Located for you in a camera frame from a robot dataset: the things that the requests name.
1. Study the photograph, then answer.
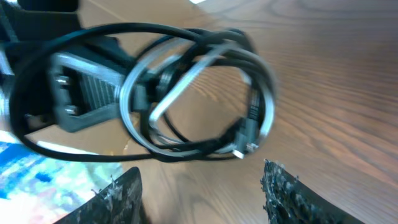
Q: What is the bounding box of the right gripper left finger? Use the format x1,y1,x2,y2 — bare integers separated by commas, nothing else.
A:
55,167,146,224

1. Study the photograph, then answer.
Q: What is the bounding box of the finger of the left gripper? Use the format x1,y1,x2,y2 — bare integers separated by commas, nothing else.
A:
49,51,137,133

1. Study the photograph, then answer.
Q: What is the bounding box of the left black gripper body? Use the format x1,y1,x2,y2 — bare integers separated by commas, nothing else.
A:
1,34,127,133

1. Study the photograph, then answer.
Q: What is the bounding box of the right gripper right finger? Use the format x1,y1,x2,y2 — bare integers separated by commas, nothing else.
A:
260,159,362,224

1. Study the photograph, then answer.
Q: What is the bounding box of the black cable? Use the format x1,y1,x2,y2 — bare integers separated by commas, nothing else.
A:
8,22,268,164

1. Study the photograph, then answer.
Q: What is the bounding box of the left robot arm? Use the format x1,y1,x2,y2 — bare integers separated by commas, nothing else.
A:
1,1,162,136

